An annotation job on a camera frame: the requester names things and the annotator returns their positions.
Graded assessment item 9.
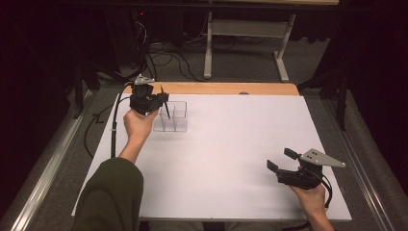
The metal floor rail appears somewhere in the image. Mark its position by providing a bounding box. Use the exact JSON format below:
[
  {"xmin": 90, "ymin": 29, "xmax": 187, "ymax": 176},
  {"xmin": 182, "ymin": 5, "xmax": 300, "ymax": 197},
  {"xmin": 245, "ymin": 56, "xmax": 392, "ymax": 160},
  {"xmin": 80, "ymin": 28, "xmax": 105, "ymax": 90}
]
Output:
[
  {"xmin": 321, "ymin": 95, "xmax": 403, "ymax": 231},
  {"xmin": 9, "ymin": 90, "xmax": 92, "ymax": 231}
]

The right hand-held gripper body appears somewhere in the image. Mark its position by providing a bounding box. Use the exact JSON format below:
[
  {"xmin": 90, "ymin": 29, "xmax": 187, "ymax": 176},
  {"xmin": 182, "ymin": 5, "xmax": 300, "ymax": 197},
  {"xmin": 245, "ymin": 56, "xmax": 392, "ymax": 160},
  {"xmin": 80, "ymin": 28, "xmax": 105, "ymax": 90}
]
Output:
[{"xmin": 275, "ymin": 147, "xmax": 347, "ymax": 191}]

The tangle of floor cables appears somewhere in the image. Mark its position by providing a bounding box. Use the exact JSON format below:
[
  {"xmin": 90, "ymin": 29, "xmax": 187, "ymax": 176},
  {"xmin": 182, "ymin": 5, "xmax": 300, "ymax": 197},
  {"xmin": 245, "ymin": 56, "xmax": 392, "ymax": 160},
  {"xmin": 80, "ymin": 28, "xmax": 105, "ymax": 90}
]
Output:
[{"xmin": 133, "ymin": 18, "xmax": 208, "ymax": 83}]

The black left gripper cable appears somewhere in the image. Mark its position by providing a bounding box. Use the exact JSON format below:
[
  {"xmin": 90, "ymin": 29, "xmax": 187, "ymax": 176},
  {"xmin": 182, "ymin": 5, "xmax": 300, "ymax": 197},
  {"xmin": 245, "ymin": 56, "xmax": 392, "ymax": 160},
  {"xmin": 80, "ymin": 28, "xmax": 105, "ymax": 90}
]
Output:
[{"xmin": 110, "ymin": 81, "xmax": 135, "ymax": 159}]

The person's right hand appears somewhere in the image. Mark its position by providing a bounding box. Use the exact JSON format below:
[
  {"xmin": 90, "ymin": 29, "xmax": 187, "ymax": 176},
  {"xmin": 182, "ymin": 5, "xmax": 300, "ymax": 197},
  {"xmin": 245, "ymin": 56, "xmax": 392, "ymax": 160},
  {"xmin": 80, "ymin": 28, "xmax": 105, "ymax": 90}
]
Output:
[{"xmin": 290, "ymin": 183, "xmax": 327, "ymax": 215}]

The black metal stand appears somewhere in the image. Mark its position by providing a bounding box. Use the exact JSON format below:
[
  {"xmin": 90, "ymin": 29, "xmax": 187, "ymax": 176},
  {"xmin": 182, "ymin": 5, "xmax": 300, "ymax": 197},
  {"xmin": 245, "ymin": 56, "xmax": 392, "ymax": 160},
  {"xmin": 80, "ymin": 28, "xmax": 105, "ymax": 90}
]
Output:
[
  {"xmin": 297, "ymin": 62, "xmax": 350, "ymax": 132},
  {"xmin": 71, "ymin": 59, "xmax": 102, "ymax": 120}
]

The person's left hand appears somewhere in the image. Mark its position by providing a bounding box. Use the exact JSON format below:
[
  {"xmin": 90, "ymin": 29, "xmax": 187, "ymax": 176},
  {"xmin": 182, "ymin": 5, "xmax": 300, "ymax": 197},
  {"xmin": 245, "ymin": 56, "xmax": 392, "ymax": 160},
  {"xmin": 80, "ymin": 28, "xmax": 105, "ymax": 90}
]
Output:
[{"xmin": 122, "ymin": 108, "xmax": 160, "ymax": 149}]

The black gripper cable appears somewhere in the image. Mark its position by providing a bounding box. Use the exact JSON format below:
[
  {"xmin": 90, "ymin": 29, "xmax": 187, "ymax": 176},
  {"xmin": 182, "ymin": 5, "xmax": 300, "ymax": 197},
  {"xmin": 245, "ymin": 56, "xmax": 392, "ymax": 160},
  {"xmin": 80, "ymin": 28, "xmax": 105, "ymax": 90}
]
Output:
[
  {"xmin": 307, "ymin": 168, "xmax": 334, "ymax": 210},
  {"xmin": 110, "ymin": 81, "xmax": 135, "ymax": 159}
]

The white desk frame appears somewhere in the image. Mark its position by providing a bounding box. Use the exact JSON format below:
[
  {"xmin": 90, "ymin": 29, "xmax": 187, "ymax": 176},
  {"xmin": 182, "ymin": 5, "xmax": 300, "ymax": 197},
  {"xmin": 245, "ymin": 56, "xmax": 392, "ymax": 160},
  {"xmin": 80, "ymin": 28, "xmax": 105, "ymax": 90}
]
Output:
[{"xmin": 203, "ymin": 11, "xmax": 297, "ymax": 83}]

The dark blue paintbrush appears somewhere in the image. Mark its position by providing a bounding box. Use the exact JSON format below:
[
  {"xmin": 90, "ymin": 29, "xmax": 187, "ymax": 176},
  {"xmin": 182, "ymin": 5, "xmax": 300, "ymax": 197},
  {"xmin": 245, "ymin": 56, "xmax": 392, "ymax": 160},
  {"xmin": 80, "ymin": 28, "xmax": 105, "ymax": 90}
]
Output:
[{"xmin": 160, "ymin": 84, "xmax": 171, "ymax": 120}]

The white table sheet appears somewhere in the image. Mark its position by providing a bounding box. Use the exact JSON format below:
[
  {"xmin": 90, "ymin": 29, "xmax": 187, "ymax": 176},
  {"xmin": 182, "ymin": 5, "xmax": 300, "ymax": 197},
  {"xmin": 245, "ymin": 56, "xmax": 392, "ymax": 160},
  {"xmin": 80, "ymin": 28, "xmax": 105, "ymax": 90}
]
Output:
[{"xmin": 70, "ymin": 93, "xmax": 353, "ymax": 222}]

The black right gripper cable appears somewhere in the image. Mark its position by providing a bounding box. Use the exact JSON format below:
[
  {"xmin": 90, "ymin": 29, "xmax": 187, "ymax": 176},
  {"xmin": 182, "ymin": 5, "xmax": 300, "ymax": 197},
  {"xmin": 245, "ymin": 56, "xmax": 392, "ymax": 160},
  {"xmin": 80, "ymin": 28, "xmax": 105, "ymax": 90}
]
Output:
[{"xmin": 307, "ymin": 168, "xmax": 334, "ymax": 210}]

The black floor cable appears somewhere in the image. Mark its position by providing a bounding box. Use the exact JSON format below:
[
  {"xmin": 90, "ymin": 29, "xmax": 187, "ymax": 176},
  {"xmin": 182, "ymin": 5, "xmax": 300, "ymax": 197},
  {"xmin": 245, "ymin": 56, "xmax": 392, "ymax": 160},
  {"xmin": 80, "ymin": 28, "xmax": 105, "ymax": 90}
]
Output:
[{"xmin": 83, "ymin": 104, "xmax": 114, "ymax": 160}]

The clear plastic divided organizer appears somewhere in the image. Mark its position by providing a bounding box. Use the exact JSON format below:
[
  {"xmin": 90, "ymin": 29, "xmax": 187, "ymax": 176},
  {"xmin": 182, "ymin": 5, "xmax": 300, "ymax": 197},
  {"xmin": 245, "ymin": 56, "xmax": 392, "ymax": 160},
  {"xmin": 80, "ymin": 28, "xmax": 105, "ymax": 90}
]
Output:
[{"xmin": 152, "ymin": 100, "xmax": 189, "ymax": 134}]

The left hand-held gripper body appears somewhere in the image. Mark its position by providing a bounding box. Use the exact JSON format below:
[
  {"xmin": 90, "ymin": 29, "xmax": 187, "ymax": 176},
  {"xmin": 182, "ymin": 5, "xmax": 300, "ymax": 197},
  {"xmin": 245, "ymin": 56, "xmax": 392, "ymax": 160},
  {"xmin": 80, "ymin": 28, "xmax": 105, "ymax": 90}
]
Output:
[{"xmin": 129, "ymin": 73, "xmax": 159, "ymax": 116}]

